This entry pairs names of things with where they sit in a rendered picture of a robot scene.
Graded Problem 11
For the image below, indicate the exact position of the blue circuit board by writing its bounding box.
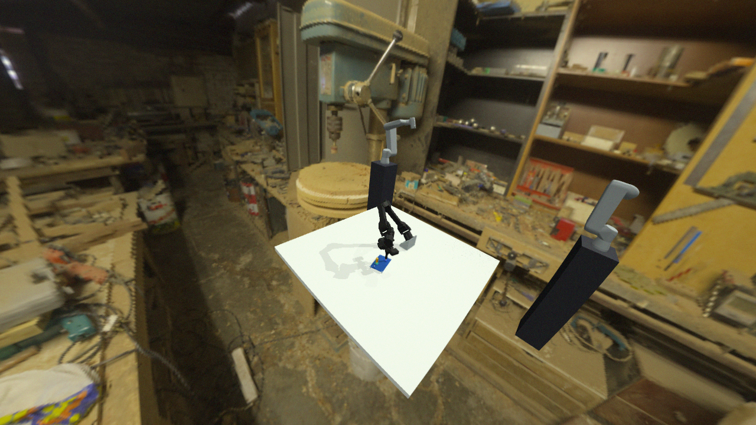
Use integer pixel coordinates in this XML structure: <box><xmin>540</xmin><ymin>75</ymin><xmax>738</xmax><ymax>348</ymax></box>
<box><xmin>370</xmin><ymin>255</ymin><xmax>391</xmax><ymax>273</ymax></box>

